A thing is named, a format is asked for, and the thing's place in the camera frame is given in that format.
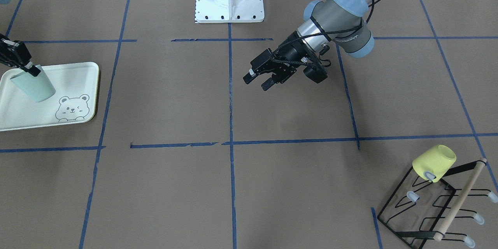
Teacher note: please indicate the black wire cup rack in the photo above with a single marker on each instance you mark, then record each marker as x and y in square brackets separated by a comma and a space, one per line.
[420, 210]

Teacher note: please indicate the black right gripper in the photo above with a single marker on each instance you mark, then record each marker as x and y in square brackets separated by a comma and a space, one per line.
[10, 53]

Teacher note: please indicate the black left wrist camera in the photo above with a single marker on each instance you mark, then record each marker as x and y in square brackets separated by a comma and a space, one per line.
[317, 74]

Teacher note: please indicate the cream bear print tray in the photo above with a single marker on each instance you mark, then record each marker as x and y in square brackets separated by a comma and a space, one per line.
[74, 100]

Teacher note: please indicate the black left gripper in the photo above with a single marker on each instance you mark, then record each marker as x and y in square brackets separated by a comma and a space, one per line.
[292, 50]

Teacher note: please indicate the pale green plastic cup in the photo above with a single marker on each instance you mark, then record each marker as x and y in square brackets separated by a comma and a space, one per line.
[38, 88]

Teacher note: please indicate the yellow plastic cup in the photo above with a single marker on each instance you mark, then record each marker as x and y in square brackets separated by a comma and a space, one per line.
[434, 163]

